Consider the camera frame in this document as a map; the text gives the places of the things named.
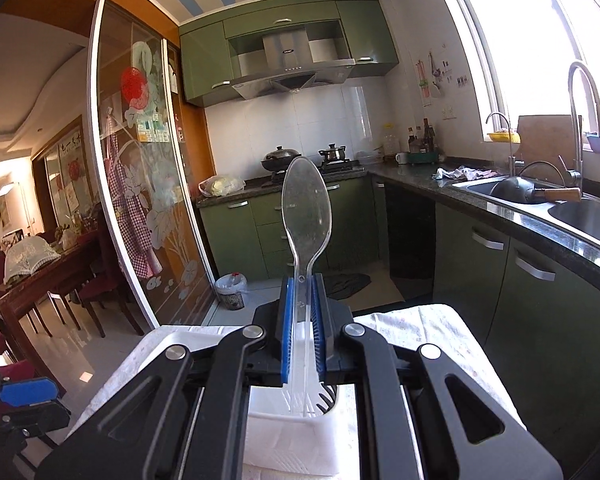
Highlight clear plastic spoon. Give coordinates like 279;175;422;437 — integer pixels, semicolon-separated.
282;156;332;417

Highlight white floral tablecloth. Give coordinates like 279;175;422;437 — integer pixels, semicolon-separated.
70;304;520;479

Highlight white plastic utensil caddy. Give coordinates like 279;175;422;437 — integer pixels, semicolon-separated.
241;324;361;478

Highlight wooden dining chair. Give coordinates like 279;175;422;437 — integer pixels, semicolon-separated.
47;204;146;338

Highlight white mesh food cover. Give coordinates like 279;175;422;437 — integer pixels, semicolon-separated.
3;235;60;285

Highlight trash bin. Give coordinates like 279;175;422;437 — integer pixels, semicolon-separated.
214;272;248;310

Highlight wooden dining table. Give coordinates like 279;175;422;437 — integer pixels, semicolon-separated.
0;232;99;396

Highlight green side cabinets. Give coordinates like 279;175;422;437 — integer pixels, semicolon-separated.
370;165;600;474

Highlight dark floor mat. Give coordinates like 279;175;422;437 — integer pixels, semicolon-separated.
323;273;372;300

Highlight checkered apron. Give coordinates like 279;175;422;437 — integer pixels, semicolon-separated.
102;110;162;280

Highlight green lower cabinets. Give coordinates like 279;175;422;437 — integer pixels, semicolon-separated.
199;177;379;281

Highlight white plastic bag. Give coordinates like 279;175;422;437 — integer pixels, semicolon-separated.
198;174;246;198

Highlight crumpled dish rag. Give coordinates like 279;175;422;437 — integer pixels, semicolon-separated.
431;166;498;182

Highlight black pan in sink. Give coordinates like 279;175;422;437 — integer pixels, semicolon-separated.
490;156;582;204

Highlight steel sink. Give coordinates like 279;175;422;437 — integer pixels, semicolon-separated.
451;177;600;249

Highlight gas stove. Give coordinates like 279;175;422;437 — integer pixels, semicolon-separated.
271;159;364;184

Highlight glass sliding door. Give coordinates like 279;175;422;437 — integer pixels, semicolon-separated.
86;0;214;327

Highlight condiment bottles rack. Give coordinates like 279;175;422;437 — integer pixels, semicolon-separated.
407;118;439;165

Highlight small steel faucet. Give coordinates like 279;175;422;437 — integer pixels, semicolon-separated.
484;110;517;179

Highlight black wok with lid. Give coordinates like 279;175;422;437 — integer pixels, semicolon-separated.
261;145;300;172

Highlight steel pot with lid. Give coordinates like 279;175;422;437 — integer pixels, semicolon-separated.
318;143;347;164

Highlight tall steel faucet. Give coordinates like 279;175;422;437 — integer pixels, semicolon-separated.
567;60;600;190

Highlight yellow sponge holder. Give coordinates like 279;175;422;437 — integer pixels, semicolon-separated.
488;130;520;144

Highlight wooden cutting board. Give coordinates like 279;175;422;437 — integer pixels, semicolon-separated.
516;115;576;170

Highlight steel range hood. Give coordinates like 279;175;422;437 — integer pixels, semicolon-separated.
230;21;355;100

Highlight green upper cabinets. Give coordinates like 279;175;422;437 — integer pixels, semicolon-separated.
180;0;399;106

